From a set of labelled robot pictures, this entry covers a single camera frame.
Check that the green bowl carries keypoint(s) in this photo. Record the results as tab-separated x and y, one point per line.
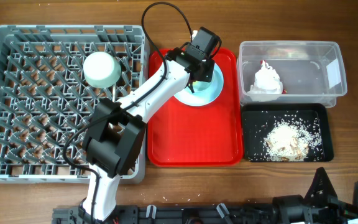
101	70

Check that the light blue plate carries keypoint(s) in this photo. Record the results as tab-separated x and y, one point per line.
191	99

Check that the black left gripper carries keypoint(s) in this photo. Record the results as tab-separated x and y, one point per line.
207	75

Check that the rice food waste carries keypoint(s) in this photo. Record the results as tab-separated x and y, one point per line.
283	136

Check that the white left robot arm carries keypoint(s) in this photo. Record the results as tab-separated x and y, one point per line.
116	132

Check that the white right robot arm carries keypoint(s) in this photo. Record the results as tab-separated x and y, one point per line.
287	208

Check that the clear plastic bin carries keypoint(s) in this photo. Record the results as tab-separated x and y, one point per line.
311	71

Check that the grey dishwasher rack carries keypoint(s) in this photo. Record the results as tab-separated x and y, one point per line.
45	100

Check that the white napkin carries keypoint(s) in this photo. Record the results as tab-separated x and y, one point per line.
266	80

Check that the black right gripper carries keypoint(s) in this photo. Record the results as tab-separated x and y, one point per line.
339	212

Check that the white plastic fork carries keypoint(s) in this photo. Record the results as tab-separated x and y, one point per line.
114	93

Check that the black waste tray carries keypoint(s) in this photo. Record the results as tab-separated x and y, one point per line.
322	115

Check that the red plastic tray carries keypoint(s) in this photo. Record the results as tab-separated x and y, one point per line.
179	135

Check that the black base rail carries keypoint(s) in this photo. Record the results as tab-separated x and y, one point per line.
248	213

